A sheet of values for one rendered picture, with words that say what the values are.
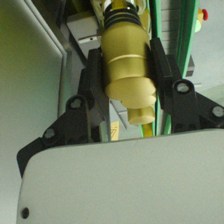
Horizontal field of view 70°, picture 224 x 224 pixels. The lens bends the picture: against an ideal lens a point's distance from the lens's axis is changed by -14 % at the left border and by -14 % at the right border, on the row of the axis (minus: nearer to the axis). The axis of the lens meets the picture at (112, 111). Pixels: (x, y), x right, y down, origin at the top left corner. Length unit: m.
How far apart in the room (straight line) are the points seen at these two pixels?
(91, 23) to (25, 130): 0.33
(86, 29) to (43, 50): 0.22
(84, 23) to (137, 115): 0.31
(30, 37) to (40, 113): 0.10
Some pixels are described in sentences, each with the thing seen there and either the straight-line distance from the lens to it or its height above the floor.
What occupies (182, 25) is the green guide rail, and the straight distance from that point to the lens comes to 0.47.
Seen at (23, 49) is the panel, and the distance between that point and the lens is 0.24.
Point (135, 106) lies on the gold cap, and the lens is 0.18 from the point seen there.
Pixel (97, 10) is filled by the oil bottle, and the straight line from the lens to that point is 0.18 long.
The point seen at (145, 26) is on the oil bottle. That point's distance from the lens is 0.20.
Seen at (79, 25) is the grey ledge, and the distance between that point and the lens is 0.47.
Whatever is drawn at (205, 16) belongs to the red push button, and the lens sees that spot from 0.62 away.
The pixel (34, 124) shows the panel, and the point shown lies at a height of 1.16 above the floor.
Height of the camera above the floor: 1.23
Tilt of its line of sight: 21 degrees down
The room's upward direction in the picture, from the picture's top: 176 degrees clockwise
